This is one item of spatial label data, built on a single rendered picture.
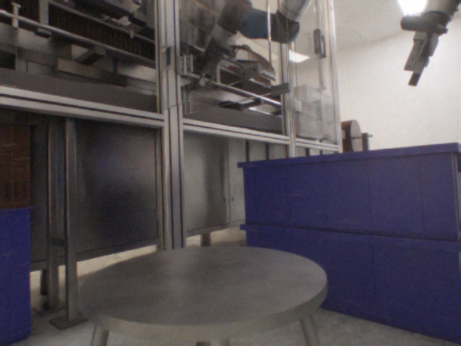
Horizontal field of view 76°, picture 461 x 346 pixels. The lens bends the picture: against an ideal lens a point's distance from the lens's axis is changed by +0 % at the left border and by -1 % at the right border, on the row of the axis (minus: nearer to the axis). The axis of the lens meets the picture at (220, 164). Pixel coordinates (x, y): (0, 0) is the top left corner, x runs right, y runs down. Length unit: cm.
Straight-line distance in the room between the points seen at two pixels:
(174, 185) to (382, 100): 516
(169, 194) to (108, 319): 72
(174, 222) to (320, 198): 47
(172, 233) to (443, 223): 73
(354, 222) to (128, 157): 88
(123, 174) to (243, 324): 106
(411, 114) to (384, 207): 496
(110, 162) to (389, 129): 507
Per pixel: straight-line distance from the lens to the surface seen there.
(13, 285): 91
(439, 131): 568
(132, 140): 132
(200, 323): 28
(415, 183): 82
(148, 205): 135
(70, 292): 96
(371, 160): 84
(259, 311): 30
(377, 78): 600
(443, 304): 86
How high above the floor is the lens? 37
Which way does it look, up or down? 3 degrees up
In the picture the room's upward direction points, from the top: 2 degrees counter-clockwise
